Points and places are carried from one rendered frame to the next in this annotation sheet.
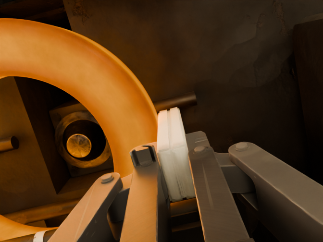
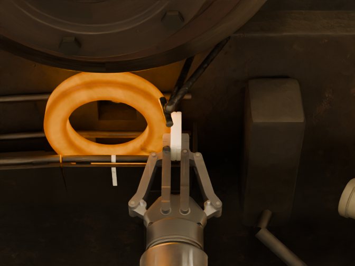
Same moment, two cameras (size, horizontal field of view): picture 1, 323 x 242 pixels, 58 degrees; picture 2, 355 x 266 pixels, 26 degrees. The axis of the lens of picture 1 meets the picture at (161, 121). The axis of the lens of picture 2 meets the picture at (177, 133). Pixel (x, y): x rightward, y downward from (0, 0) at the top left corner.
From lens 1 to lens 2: 97 cm
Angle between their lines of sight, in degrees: 33
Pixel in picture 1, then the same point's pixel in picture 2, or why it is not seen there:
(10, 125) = not seen: hidden behind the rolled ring
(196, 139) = (185, 139)
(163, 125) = (173, 128)
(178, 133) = (179, 138)
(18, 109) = not seen: hidden behind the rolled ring
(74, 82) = (141, 108)
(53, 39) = (138, 94)
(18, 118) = not seen: hidden behind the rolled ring
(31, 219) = (91, 136)
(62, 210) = (109, 135)
